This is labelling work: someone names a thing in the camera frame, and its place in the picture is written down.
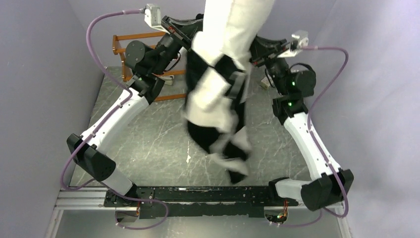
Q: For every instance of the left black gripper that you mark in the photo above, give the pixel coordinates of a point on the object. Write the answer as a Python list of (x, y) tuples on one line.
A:
[(179, 29)]

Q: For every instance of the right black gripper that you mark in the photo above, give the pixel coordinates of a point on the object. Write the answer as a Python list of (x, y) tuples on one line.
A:
[(262, 48)]

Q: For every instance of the white pillow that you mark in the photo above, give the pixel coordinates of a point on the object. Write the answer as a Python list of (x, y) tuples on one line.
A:
[(229, 27)]

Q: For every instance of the black white checkered pillowcase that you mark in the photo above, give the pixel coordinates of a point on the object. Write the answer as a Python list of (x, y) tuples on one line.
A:
[(217, 84)]

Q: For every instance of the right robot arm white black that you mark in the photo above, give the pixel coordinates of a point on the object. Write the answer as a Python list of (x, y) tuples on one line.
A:
[(329, 183)]

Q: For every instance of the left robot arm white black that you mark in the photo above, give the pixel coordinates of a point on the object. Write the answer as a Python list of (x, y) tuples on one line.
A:
[(89, 149)]

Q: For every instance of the small white green box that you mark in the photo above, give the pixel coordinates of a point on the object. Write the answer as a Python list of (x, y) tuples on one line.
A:
[(264, 83)]

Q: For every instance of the green white stapler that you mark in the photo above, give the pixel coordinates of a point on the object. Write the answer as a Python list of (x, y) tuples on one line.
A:
[(168, 80)]

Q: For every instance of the wooden shelf rack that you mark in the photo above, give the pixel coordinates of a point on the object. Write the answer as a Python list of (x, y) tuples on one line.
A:
[(151, 57)]

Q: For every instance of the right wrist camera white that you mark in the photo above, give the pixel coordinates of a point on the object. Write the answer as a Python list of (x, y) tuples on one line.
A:
[(299, 40)]

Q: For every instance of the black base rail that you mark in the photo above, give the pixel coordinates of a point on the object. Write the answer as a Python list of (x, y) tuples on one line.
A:
[(251, 201)]

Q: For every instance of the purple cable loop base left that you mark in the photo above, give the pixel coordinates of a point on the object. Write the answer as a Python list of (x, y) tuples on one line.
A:
[(137, 214)]

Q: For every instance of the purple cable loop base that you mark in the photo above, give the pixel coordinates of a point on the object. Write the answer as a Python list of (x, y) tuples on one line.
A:
[(295, 218), (137, 214)]

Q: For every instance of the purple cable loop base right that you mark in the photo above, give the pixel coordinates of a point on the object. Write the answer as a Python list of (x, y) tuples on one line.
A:
[(295, 218)]

